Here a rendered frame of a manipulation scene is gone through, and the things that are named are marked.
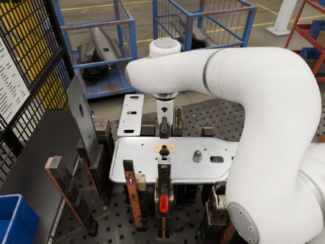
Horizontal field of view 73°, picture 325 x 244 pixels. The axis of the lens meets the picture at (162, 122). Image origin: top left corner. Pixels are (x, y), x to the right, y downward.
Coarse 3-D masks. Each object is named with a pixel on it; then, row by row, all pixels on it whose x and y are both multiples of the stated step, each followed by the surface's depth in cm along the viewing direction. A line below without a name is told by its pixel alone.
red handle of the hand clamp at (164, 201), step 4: (164, 184) 68; (164, 188) 66; (164, 192) 64; (164, 196) 61; (160, 200) 60; (164, 200) 59; (160, 204) 58; (164, 204) 57; (160, 208) 57; (164, 208) 56; (164, 212) 57
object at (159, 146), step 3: (156, 144) 90; (156, 147) 89; (159, 147) 89; (162, 147) 88; (165, 147) 88; (168, 147) 89; (171, 147) 89; (174, 147) 89; (156, 150) 88; (159, 150) 88; (171, 150) 88; (174, 150) 88
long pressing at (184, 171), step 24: (120, 144) 91; (144, 144) 91; (168, 144) 91; (192, 144) 91; (216, 144) 91; (312, 144) 91; (120, 168) 82; (144, 168) 82; (192, 168) 82; (216, 168) 82
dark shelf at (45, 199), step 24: (48, 120) 97; (72, 120) 97; (48, 144) 87; (72, 144) 87; (24, 168) 79; (72, 168) 79; (0, 192) 72; (24, 192) 72; (48, 192) 72; (48, 216) 66; (48, 240) 62
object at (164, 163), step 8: (160, 152) 61; (168, 152) 61; (160, 160) 59; (168, 160) 59; (160, 168) 60; (168, 168) 60; (160, 176) 64; (168, 176) 64; (160, 184) 69; (168, 184) 69
